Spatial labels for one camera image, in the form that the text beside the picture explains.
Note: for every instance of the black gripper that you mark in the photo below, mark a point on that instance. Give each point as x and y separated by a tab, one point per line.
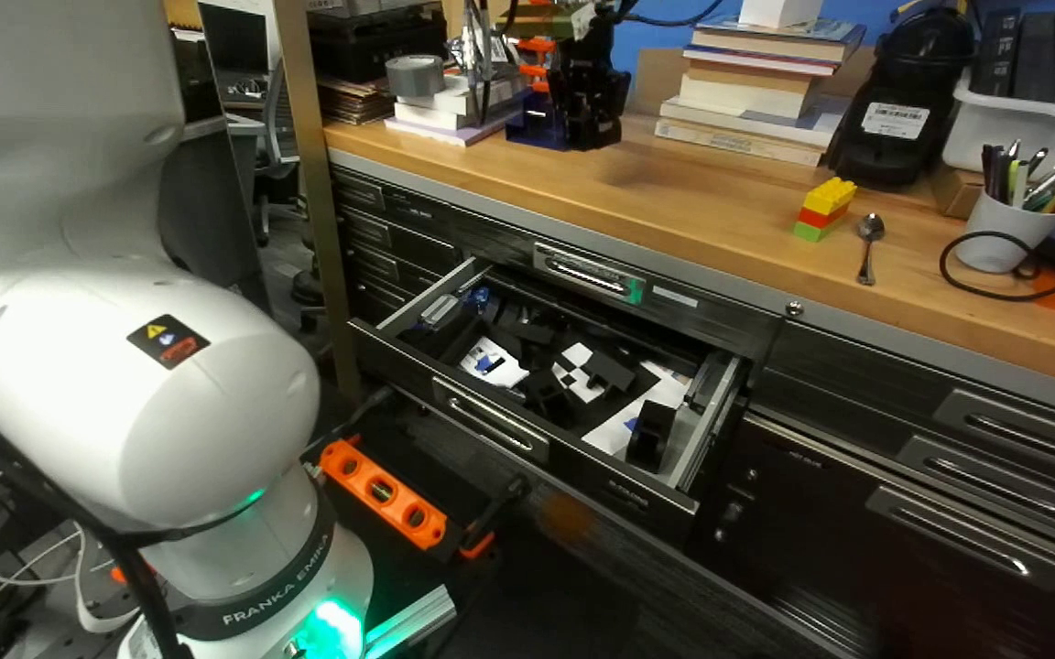
589	66

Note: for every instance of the metal drawer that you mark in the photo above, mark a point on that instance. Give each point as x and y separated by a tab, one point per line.
575	471

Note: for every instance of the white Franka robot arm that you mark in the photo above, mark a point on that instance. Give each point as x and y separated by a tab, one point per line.
126	404

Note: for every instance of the black lower drawer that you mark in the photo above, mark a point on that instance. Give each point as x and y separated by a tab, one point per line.
458	480

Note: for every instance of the orange hex keys blue stand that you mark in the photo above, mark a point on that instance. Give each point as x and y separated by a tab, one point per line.
534	122

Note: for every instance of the crumpled silver foil bag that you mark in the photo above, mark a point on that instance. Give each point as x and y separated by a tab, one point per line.
476	48

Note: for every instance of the white book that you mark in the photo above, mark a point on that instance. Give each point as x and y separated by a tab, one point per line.
454	98
447	114

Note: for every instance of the stack of books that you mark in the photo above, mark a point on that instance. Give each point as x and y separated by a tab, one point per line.
750	85

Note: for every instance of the small blue item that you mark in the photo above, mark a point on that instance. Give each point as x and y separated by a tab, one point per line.
481	297

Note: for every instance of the black white checkered tag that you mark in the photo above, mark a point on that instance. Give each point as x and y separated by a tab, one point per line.
575	360

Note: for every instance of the stack of dark folders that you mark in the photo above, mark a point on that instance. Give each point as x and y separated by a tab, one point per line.
357	99

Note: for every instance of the yellow red green brick stack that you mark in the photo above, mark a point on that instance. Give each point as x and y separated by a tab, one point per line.
824	205

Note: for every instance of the white blue small box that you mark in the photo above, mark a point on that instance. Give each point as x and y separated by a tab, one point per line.
492	364

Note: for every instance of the white paper sheet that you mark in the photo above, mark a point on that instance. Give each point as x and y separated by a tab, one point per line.
673	391

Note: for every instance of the metal spoon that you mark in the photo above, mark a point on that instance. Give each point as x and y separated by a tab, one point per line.
869	224

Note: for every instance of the black device with white label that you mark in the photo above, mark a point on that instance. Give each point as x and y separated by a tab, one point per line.
907	76

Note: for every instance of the small black box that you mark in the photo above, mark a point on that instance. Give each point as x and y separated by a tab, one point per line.
652	435

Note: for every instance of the black marker pen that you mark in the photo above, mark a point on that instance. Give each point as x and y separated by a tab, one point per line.
989	169

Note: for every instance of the white pen cup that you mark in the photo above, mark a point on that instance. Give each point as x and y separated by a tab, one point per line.
999	241

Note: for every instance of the green pen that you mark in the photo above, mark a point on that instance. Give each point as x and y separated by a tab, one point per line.
1015	181

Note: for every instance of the orange spirit level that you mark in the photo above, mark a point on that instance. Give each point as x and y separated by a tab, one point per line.
383	489

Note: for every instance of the white plastic bin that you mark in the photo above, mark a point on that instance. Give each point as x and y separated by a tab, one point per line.
1028	129

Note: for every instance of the silver pen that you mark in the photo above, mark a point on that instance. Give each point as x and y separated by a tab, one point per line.
1044	183

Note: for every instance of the blue wall board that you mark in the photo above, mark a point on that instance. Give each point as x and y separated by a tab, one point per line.
659	41

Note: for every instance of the brown wooden post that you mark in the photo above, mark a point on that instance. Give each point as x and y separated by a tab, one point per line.
319	223

